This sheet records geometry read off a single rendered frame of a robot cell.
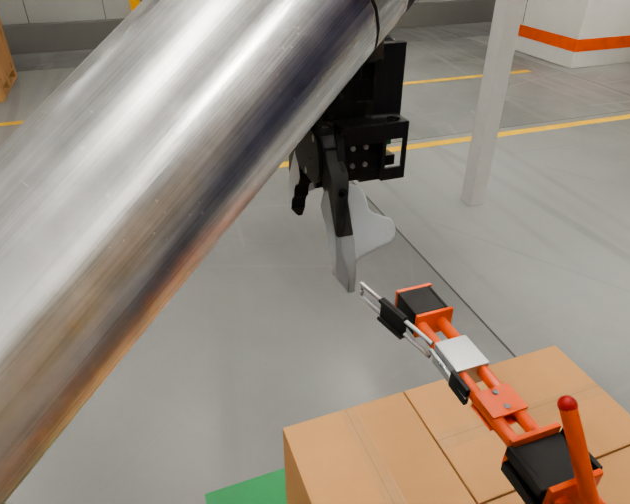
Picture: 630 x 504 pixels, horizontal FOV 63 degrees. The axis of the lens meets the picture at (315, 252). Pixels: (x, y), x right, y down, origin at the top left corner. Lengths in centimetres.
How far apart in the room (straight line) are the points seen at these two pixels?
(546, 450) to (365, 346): 188
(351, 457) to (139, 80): 142
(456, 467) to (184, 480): 108
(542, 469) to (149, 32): 71
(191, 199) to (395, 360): 242
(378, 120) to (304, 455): 121
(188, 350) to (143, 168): 250
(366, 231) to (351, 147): 7
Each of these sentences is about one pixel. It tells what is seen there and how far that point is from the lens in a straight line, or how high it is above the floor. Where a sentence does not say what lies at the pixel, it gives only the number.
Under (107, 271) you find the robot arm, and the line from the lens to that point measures 16.
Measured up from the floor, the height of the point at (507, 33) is 119.
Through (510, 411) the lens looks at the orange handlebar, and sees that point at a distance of 83.
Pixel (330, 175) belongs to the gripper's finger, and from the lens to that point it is 42.
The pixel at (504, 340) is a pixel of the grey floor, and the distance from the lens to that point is 280.
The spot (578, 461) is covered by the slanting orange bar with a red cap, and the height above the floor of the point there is 125.
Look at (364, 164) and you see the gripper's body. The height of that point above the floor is 162.
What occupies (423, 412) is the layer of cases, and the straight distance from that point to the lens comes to 166.
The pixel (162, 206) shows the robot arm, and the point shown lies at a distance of 16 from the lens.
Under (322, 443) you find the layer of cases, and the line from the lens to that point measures 156.
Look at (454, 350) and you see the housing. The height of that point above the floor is 120.
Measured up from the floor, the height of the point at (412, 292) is 121.
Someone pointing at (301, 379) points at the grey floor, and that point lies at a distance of 245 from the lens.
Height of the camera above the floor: 180
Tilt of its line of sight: 33 degrees down
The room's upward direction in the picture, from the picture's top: straight up
